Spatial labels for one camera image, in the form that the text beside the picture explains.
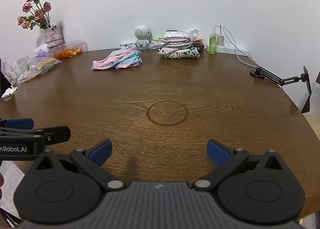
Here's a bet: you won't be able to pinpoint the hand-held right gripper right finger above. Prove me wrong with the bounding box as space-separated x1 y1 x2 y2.
192 139 289 192

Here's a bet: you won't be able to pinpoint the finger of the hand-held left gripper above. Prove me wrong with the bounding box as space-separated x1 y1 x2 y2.
0 118 34 132
0 126 71 150

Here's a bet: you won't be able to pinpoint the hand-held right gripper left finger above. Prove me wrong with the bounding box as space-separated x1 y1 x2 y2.
31 139 127 192

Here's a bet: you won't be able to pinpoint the pink blue mesh vest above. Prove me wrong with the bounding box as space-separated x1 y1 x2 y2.
92 45 143 71

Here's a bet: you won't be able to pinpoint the pink floral folded clothes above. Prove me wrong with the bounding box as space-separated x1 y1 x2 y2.
157 31 194 51

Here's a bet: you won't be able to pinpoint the crumpled white tissue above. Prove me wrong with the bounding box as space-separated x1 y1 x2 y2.
1 86 18 99

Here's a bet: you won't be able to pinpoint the black tablet stand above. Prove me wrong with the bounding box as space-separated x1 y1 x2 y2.
0 71 12 96

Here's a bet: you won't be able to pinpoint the crumpled clear plastic bag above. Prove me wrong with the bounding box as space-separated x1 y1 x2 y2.
10 60 28 79

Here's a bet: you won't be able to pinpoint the clear plastic bag of snacks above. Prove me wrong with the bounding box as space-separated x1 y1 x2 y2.
16 56 62 84

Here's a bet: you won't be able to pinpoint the purple tissue pack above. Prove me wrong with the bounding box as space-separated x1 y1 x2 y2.
33 43 57 59

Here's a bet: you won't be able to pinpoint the pink white textured vase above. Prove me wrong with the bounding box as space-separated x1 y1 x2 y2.
44 25 63 49

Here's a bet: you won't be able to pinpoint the long white power strip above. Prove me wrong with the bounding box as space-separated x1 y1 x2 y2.
206 44 249 56

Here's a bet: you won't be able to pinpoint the green spray bottle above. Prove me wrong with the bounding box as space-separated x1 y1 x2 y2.
209 28 217 54

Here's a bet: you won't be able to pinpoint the dried rose bouquet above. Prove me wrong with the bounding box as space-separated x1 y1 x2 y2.
17 0 52 30

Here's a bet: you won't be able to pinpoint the white charger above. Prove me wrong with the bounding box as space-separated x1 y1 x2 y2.
216 25 225 47

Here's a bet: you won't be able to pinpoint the white tissue pack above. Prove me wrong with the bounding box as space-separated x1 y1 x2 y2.
179 28 200 41

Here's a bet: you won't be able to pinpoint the white astronaut figurine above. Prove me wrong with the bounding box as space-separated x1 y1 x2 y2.
134 24 151 50

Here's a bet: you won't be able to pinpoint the white charger cable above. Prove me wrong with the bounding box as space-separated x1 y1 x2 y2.
219 25 259 67

